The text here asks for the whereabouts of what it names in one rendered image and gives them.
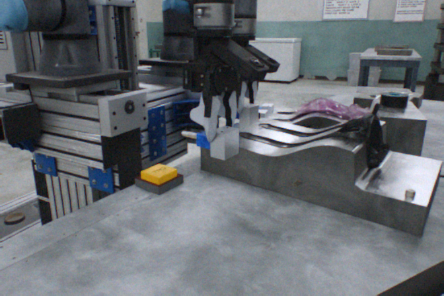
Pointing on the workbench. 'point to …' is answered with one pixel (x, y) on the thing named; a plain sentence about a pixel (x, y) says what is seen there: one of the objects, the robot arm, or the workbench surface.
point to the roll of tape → (394, 100)
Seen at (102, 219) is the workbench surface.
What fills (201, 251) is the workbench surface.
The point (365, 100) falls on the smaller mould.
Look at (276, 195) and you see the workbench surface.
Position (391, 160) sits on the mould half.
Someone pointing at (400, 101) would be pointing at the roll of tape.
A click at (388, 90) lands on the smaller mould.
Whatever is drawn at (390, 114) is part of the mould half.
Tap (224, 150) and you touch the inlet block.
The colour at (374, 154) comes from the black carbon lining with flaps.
